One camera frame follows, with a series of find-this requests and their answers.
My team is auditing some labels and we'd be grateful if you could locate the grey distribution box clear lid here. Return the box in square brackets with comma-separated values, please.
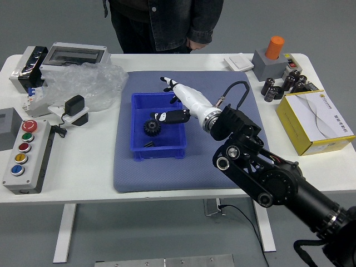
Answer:
[40, 42, 112, 81]

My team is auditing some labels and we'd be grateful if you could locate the white circuit breaker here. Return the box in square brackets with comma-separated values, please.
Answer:
[22, 86, 52, 118]

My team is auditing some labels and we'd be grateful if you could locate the blue-grey padded mat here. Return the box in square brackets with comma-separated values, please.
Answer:
[112, 71, 276, 194]

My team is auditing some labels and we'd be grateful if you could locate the black adapter cord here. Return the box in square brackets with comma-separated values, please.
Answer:
[51, 112, 69, 139]

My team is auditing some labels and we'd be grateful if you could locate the white wall switch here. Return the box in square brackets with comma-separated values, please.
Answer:
[224, 54, 254, 72]

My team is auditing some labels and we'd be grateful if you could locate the clear plastic bag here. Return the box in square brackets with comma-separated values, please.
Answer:
[41, 62, 129, 112]

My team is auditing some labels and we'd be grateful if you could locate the big black gear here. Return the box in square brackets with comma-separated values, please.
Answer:
[143, 118, 162, 137]

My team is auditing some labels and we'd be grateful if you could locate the white socket plate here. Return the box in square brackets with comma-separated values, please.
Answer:
[47, 103, 91, 125]

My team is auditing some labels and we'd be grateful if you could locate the black cable under table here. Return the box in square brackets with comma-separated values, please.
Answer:
[218, 204, 270, 267]

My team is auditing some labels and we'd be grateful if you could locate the grey under-table power unit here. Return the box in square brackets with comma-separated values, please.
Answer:
[204, 199, 226, 217]

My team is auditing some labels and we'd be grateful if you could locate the black power adapter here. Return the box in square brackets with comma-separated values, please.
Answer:
[63, 95, 86, 117]

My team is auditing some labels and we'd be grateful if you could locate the black and white enclosure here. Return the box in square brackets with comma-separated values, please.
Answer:
[8, 46, 50, 94]

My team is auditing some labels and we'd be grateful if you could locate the orange cylinder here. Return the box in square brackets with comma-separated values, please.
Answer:
[264, 35, 285, 60]

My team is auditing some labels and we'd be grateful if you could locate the grey block with hole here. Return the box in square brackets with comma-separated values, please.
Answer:
[252, 48, 289, 82]

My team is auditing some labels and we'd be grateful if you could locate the grey metal base plate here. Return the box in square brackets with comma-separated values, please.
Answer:
[94, 254, 235, 267]

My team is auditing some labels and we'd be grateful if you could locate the small black electronic module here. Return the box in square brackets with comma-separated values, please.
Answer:
[302, 80, 319, 92]

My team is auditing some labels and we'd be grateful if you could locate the white table leg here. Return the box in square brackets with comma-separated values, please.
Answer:
[253, 200, 276, 253]
[52, 204, 77, 264]

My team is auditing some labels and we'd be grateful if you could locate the person's hand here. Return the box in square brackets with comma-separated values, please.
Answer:
[185, 37, 208, 51]

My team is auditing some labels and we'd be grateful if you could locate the small black block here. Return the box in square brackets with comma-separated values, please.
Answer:
[72, 112, 89, 127]

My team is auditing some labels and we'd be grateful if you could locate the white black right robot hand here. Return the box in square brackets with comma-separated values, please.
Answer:
[150, 76, 215, 123]

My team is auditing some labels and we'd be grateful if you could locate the white switch box red button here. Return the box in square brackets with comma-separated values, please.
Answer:
[282, 52, 300, 78]

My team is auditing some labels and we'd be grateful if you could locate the yellow white cardboard box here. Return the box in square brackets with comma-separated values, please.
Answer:
[276, 89, 356, 156]

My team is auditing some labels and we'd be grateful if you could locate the grey five-button control box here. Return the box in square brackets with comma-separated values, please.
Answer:
[1, 120, 55, 195]

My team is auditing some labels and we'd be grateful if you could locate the blue plastic box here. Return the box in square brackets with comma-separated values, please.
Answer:
[127, 91, 187, 161]

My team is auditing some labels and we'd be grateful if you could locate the plain grey box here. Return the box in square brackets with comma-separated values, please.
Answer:
[0, 107, 23, 152]

